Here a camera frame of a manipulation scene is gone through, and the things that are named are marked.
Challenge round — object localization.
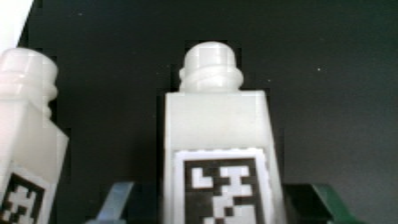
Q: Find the white U-shaped obstacle fence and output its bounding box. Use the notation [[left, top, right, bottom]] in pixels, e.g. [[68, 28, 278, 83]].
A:
[[0, 0, 34, 53]]

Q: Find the white table leg with tag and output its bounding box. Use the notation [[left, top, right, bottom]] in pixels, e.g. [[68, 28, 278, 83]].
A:
[[164, 42, 288, 224]]

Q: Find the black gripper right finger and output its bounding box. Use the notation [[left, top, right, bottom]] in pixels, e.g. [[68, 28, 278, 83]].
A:
[[283, 183, 368, 224]]

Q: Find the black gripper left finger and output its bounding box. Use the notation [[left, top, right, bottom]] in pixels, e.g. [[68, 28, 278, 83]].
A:
[[84, 182, 135, 224]]

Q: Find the white table leg far right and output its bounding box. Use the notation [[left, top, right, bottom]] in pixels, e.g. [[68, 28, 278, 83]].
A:
[[0, 48, 68, 224]]

